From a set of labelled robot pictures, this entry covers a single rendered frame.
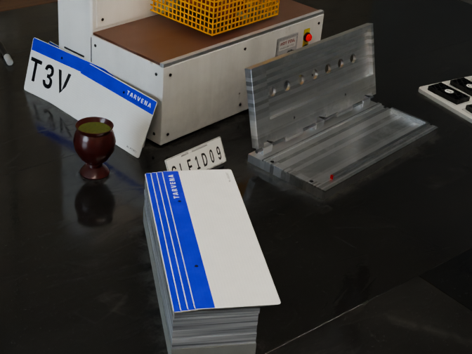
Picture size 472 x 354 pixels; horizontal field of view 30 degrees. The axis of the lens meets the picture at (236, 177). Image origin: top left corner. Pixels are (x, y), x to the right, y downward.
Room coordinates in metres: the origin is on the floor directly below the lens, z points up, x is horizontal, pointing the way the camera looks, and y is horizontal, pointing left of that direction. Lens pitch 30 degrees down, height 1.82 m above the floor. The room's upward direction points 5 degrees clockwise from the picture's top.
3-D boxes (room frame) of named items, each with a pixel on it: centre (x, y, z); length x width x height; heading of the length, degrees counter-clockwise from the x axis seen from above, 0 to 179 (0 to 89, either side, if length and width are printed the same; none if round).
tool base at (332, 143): (1.76, -0.24, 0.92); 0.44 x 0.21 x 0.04; 140
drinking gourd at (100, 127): (1.55, 0.29, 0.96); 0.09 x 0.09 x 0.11
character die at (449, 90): (2.08, -0.52, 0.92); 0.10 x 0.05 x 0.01; 39
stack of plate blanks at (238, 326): (1.21, 0.06, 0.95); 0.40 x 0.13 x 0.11; 14
